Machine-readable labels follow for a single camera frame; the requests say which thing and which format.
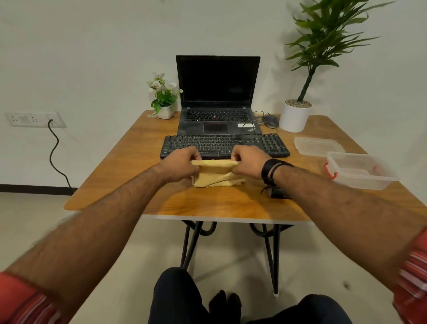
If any tall green plant white pot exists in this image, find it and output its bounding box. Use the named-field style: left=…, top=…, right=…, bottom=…
left=278, top=0, right=398, bottom=134

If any person's left forearm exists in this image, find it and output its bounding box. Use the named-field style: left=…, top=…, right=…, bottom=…
left=5, top=166, right=167, bottom=324

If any clear plastic container lid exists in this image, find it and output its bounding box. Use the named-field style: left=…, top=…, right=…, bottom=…
left=293, top=136, right=346, bottom=158

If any red right sleeve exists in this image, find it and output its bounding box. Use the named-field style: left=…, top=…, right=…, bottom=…
left=392, top=227, right=427, bottom=324

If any person's right hand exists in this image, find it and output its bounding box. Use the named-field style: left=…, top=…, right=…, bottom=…
left=230, top=145, right=274, bottom=180

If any black laptop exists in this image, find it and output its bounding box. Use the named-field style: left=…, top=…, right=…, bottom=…
left=175, top=54, right=263, bottom=136

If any white wall socket panel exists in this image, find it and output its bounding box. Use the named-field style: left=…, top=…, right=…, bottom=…
left=4, top=111, right=67, bottom=129

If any yellow cleaning cloth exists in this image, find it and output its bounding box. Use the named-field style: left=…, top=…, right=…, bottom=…
left=190, top=158, right=247, bottom=189

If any person's left leg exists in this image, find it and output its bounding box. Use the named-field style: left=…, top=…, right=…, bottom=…
left=148, top=267, right=228, bottom=324

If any black power cable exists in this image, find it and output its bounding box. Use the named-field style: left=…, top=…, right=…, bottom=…
left=47, top=119, right=75, bottom=191

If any red sleeve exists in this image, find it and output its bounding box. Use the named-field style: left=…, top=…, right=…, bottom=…
left=392, top=227, right=427, bottom=324
left=0, top=272, right=66, bottom=324

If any clear plastic container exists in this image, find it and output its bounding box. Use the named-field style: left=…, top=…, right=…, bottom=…
left=322, top=151, right=400, bottom=191

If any small white flower pot plant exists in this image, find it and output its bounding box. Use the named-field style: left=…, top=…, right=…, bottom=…
left=146, top=71, right=184, bottom=121

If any person's right forearm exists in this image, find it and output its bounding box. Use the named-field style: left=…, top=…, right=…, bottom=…
left=273, top=165, right=427, bottom=291

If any black wristband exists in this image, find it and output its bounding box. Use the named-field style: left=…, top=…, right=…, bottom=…
left=260, top=158, right=295, bottom=196

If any person's right leg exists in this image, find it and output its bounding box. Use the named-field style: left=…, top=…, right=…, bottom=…
left=226, top=293, right=354, bottom=324

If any small black brush tool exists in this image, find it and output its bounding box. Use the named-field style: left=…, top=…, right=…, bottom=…
left=268, top=186, right=294, bottom=200

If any person's leg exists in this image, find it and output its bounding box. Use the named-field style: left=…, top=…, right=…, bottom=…
left=148, top=267, right=228, bottom=324
left=226, top=293, right=354, bottom=324

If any black mouse cable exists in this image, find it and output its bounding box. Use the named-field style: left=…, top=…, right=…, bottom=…
left=252, top=110, right=279, bottom=133

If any black skirting board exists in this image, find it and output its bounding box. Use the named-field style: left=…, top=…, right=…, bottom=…
left=0, top=184, right=79, bottom=196

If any person's left hand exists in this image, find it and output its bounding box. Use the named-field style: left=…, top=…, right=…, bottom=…
left=155, top=146, right=203, bottom=184

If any red left sleeve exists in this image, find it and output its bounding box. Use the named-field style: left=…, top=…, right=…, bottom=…
left=0, top=272, right=66, bottom=324

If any black keyboard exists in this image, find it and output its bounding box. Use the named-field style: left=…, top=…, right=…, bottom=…
left=159, top=133, right=291, bottom=160

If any black metal table frame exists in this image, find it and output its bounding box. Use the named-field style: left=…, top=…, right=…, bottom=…
left=180, top=220, right=295, bottom=297

